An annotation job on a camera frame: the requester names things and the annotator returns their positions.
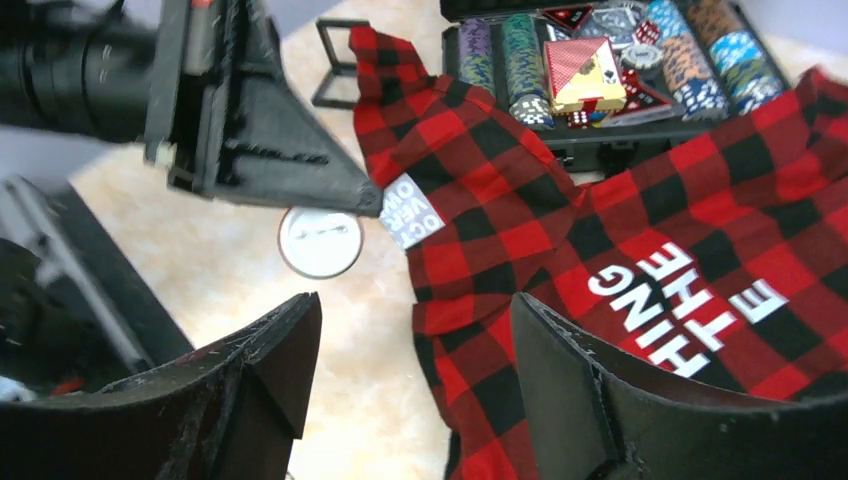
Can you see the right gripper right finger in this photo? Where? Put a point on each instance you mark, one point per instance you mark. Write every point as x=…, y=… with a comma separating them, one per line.
x=597, y=412

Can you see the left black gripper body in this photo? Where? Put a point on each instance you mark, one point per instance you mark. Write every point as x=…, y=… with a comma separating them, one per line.
x=183, y=109

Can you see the black square brooch box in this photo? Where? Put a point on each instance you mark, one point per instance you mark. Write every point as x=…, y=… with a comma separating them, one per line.
x=338, y=69

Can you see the pink yellow card packet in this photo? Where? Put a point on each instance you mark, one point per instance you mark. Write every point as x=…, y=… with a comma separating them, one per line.
x=583, y=76

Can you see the red black plaid shirt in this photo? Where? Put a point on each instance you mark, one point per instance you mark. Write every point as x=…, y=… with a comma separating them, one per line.
x=723, y=260

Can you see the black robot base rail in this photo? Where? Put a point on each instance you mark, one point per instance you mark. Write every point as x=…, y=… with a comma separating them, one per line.
x=75, y=314

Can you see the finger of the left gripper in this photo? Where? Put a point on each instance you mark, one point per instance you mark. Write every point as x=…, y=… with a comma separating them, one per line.
x=258, y=143

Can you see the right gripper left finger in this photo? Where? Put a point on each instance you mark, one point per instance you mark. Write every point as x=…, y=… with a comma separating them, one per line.
x=229, y=410

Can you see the black open chip case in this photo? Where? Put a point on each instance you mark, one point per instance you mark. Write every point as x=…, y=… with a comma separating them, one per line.
x=686, y=66

